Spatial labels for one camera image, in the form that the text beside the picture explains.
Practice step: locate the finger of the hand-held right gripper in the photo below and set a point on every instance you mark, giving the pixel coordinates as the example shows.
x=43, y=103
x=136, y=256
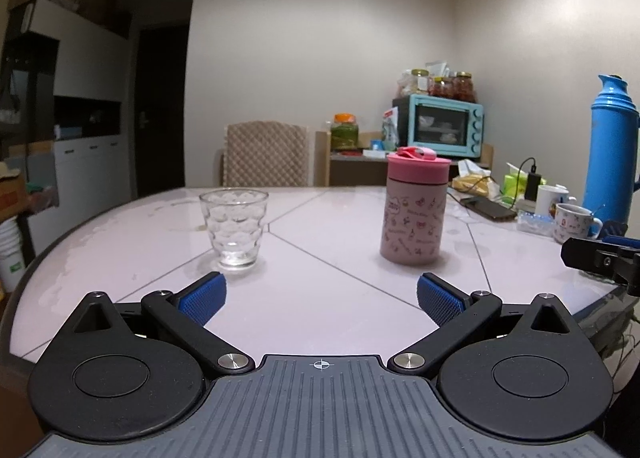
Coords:
x=595, y=258
x=614, y=229

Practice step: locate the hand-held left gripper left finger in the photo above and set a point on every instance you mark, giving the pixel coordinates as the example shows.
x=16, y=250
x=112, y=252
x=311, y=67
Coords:
x=202, y=300

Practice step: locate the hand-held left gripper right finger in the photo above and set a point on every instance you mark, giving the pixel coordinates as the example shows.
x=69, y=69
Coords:
x=440, y=303

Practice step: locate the clear dimpled glass cup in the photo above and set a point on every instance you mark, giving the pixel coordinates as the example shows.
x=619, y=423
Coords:
x=235, y=233

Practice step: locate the pink printed bottle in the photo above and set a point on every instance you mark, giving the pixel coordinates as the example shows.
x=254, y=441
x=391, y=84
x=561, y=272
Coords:
x=412, y=228

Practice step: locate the pink bottle cap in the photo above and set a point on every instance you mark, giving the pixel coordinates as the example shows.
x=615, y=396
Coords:
x=417, y=168

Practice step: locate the patterned mug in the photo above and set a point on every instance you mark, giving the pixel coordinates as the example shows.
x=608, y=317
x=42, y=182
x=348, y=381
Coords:
x=572, y=225

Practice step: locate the blue plastic packet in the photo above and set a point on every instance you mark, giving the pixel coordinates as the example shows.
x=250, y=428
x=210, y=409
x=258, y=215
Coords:
x=534, y=224

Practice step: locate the white printed mug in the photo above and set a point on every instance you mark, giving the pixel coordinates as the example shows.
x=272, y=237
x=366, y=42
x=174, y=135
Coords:
x=550, y=198

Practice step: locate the blue thermos flask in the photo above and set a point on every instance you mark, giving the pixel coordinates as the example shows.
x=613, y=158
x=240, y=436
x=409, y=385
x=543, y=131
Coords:
x=612, y=148

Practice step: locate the black charger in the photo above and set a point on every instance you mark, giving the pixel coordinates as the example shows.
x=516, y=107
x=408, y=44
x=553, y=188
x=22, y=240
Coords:
x=533, y=187

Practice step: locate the black smartphone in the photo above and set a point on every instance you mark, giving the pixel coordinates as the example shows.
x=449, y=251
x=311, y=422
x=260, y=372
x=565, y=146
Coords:
x=487, y=208

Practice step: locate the green tissue pack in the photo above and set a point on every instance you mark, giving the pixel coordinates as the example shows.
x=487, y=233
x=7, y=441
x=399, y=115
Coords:
x=514, y=183

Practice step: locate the white plastic bag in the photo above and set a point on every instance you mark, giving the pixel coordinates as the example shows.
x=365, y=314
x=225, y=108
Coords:
x=472, y=167

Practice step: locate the beige quilted chair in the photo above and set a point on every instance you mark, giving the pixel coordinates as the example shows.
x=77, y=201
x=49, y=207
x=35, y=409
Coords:
x=265, y=155

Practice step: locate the wooden side shelf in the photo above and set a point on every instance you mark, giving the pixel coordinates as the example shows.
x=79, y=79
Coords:
x=350, y=170

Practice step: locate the small blue white box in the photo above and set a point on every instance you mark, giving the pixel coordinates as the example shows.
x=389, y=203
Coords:
x=377, y=144

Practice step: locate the teal toaster oven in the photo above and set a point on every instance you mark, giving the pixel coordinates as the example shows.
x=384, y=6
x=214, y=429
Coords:
x=440, y=125

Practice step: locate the white red carton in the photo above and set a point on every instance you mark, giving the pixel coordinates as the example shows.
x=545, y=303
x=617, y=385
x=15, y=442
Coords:
x=391, y=130

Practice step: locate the dark door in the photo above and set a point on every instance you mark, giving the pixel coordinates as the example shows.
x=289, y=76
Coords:
x=160, y=113

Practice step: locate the orange lid pickle jar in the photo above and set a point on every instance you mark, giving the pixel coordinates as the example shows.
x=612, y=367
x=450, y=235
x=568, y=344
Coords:
x=345, y=133

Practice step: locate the white bucket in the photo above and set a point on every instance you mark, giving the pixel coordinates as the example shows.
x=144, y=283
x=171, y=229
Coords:
x=11, y=258

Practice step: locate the large red contents jar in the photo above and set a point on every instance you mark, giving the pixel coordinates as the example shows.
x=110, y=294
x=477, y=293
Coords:
x=464, y=87

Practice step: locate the small red contents jar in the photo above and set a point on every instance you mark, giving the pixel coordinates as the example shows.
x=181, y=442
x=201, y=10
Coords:
x=441, y=88

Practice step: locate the cardboard box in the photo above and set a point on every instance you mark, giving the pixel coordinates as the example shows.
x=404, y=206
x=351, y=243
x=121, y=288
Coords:
x=10, y=198

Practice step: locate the yellow lid glass jar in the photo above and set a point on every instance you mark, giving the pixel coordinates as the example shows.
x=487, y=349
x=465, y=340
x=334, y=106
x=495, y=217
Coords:
x=412, y=83

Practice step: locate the white tall cabinet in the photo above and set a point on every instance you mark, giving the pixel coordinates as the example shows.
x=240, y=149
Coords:
x=85, y=63

